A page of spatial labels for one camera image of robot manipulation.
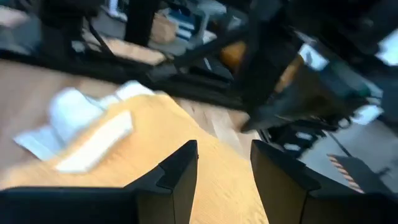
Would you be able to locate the cardboard box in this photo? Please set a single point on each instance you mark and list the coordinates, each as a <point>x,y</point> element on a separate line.
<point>163,29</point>

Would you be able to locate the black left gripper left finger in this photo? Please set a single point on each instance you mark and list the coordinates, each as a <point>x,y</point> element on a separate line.
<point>93,205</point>

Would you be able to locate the yellow woven towel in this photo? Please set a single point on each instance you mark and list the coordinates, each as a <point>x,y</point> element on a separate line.
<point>174,130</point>

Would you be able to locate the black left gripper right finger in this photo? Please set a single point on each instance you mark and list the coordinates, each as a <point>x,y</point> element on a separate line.
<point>286,193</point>

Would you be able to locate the white plain cloth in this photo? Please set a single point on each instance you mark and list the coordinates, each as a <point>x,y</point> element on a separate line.
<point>71,112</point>

